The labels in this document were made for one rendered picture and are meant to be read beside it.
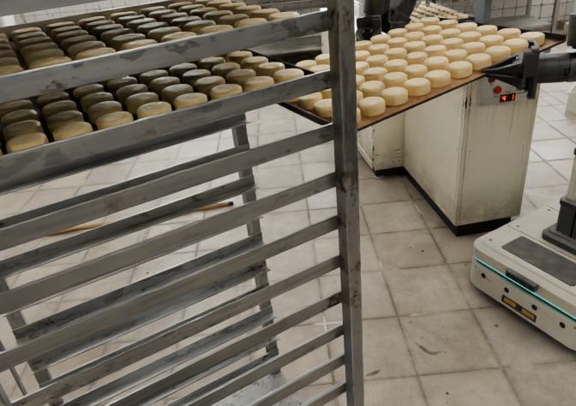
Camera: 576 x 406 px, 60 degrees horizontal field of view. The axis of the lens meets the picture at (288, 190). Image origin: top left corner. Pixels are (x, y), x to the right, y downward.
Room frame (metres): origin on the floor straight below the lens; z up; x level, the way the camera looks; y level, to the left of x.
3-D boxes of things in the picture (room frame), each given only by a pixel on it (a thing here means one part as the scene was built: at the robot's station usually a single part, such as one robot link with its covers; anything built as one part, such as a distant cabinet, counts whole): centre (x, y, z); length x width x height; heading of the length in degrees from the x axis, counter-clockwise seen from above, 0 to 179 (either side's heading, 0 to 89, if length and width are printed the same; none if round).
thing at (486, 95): (1.97, -0.95, 0.77); 0.24 x 0.04 x 0.14; 96
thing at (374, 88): (0.96, -0.19, 1.15); 0.05 x 0.05 x 0.02
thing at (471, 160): (2.34, -0.91, 0.45); 0.70 x 0.34 x 0.90; 6
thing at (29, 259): (1.01, 0.33, 0.87); 0.64 x 0.03 x 0.03; 118
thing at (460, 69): (0.98, -0.37, 1.16); 0.05 x 0.05 x 0.02
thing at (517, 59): (0.96, -0.46, 1.14); 0.09 x 0.07 x 0.07; 71
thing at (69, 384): (0.66, 0.15, 0.87); 0.64 x 0.03 x 0.03; 118
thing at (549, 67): (0.94, -0.52, 1.16); 0.07 x 0.07 x 0.10; 71
